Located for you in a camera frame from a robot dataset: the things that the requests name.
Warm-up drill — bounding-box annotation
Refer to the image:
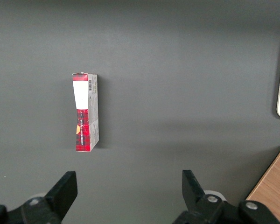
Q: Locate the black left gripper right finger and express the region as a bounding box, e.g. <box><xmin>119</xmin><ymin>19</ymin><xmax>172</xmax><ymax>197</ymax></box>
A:
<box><xmin>172</xmin><ymin>169</ymin><xmax>280</xmax><ymax>224</ymax></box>

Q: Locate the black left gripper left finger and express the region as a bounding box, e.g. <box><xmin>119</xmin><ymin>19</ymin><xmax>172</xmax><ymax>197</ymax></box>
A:
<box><xmin>0</xmin><ymin>171</ymin><xmax>78</xmax><ymax>224</ymax></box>

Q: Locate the wooden drawer cabinet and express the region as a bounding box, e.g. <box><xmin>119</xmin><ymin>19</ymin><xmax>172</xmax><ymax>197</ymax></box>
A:
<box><xmin>245</xmin><ymin>145</ymin><xmax>280</xmax><ymax>224</ymax></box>

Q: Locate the red plaid cardboard box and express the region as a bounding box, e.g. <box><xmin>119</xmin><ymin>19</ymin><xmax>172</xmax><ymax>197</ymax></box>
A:
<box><xmin>71</xmin><ymin>72</ymin><xmax>99</xmax><ymax>153</ymax></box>

